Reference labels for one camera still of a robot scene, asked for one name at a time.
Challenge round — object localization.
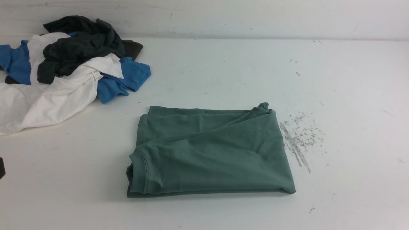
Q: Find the white shirt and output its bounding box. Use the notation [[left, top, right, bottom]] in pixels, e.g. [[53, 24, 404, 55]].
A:
[[0, 33, 123, 136]]

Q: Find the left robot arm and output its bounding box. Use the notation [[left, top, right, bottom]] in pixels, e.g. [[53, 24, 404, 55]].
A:
[[0, 157, 6, 179]]

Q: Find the dark grey shirt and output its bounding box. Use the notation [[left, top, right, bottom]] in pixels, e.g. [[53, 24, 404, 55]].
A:
[[5, 15, 143, 85]]

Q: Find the blue shirt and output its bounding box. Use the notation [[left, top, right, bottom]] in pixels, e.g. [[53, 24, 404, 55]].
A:
[[1, 40, 151, 110]]

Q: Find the green long-sleeve top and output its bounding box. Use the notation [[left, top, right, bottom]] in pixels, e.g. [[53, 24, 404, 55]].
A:
[[127, 103, 296, 198]]

